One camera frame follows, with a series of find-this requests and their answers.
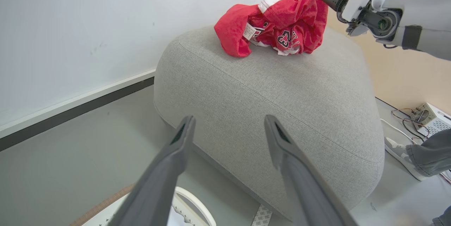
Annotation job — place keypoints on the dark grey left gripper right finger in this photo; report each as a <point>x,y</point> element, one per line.
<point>303,187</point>

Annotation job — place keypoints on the red basketball jersey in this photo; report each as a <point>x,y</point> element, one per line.
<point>303,18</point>

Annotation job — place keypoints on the white garment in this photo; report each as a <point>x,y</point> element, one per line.
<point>179,217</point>

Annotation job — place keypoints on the white printed floor sticker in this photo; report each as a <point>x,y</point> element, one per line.
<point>262,216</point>

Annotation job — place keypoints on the grey white sneaker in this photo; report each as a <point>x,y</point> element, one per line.
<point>400,152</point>

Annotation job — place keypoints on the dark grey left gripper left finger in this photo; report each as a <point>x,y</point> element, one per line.
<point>158,183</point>

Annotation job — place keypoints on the grey trouser leg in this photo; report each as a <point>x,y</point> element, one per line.
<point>433,152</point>
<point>444,219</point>

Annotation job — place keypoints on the white electronic box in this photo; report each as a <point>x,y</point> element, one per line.
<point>435,118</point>

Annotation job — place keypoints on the cream plastic laundry basket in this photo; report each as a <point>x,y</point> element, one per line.
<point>197,205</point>

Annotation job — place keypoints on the white black wall baseboard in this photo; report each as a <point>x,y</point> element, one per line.
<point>70,108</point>

